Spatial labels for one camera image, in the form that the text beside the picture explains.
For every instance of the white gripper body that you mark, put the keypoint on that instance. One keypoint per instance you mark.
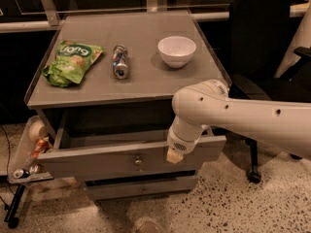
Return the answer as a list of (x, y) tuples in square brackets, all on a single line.
[(182, 143)]

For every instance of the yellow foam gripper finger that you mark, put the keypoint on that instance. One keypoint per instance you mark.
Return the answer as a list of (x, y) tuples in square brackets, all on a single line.
[(173, 157)]

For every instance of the grey top drawer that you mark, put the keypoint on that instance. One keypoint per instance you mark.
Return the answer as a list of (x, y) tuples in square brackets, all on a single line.
[(103, 157)]

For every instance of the grey drawer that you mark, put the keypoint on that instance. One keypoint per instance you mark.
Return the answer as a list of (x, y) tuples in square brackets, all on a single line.
[(103, 157), (141, 188)]

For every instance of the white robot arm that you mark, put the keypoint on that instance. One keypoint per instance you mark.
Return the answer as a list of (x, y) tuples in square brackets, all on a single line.
[(284, 125)]

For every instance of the metal top drawer knob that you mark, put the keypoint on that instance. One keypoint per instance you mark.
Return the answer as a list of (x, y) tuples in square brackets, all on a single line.
[(138, 161)]

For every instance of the grey bottom drawer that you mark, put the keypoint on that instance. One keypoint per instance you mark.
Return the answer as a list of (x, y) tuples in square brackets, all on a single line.
[(141, 188)]

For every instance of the grey wooden drawer cabinet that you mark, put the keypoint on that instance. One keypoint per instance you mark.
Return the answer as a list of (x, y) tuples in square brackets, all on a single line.
[(104, 105)]

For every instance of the white ceramic bowl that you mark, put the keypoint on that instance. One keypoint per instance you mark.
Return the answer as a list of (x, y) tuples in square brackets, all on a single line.
[(176, 51)]

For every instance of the crushed soda can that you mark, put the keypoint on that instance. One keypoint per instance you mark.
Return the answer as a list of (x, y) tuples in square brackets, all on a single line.
[(120, 67)]

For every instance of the red orange can in bin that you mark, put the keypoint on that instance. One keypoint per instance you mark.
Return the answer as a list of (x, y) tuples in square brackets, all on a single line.
[(41, 146)]

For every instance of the green snack bag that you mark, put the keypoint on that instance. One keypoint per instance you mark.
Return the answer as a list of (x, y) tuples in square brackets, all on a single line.
[(71, 62)]

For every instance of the metal railing with brackets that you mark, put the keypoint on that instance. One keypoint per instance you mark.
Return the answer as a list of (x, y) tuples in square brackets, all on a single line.
[(39, 15)]

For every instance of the white round object in bin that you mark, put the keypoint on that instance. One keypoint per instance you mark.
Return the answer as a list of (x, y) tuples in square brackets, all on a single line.
[(37, 130)]

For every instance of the silver can in bin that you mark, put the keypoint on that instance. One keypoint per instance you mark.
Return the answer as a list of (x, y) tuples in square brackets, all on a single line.
[(36, 169)]

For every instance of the black office chair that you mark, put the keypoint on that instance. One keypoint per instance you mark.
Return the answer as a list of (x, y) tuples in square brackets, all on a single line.
[(258, 38)]

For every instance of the clear plastic side bin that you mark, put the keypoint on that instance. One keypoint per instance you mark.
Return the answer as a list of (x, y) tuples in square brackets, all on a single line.
[(22, 158)]

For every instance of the dark can in bin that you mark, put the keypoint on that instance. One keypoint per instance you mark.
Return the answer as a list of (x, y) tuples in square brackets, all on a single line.
[(20, 173)]

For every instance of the black stand leg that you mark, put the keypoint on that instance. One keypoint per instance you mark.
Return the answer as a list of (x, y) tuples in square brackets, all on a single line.
[(10, 217)]

